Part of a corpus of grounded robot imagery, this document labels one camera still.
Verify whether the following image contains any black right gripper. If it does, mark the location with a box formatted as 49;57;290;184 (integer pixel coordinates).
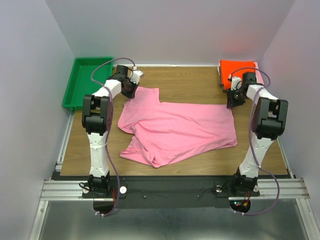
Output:
225;86;247;108

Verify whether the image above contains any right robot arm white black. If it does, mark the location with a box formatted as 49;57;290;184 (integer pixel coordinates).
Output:
226;67;289;196

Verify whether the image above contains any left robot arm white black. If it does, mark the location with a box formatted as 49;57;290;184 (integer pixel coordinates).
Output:
80;65;144;197

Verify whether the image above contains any folded orange t shirt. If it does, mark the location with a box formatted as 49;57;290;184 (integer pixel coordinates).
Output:
219;59;257;91

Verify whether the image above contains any folded light pink t shirt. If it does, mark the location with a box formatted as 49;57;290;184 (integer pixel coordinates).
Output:
254;61;264;85

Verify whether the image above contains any green plastic tray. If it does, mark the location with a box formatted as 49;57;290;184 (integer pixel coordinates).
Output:
62;56;113;111

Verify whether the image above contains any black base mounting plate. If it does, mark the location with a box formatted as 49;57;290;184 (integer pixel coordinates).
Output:
49;175;261;210

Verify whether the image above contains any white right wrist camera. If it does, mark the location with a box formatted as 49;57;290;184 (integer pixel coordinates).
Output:
228;74;242;91

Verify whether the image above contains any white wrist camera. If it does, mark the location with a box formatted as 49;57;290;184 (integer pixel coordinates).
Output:
129;66;145;85
228;74;242;91

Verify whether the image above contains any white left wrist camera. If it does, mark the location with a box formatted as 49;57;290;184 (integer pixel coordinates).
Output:
129;66;145;85

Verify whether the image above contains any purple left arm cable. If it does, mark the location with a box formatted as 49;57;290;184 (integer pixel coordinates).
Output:
91;57;137;218

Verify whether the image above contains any aluminium frame rail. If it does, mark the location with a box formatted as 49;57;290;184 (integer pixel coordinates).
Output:
40;178;310;202

